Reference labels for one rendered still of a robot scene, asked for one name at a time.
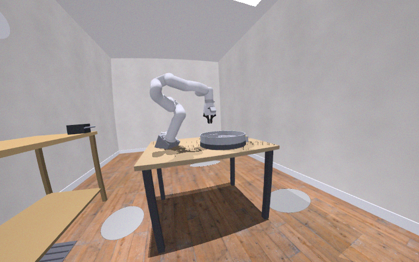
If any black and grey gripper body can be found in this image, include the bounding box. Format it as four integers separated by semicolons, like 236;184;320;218
203;103;216;115

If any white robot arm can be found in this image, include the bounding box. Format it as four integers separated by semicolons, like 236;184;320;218
150;73;215;142

